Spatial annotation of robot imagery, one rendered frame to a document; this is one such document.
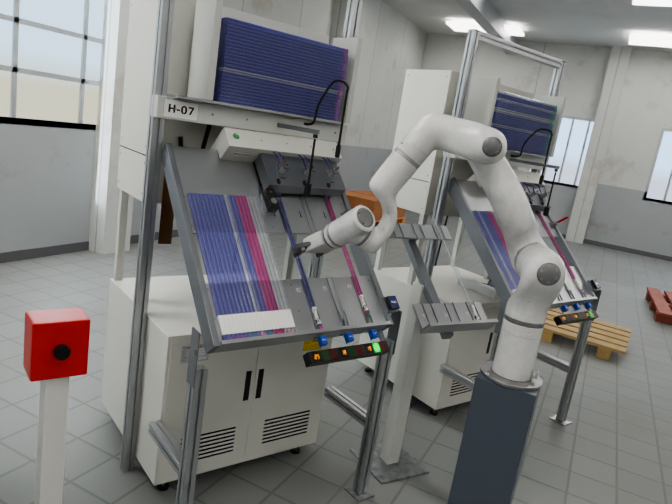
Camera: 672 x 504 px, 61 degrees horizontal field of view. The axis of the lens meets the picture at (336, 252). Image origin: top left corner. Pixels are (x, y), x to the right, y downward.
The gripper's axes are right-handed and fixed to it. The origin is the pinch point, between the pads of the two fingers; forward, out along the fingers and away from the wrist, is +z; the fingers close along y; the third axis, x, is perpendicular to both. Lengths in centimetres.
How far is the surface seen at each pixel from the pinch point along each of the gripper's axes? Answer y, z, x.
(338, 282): -14.7, 5.0, 9.6
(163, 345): 38, 38, 19
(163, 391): 38, 44, 34
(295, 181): -5.5, 5.4, -28.8
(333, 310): -8.6, 3.3, 19.7
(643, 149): -919, 220, -253
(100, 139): -30, 288, -197
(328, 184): -19.6, 4.5, -28.2
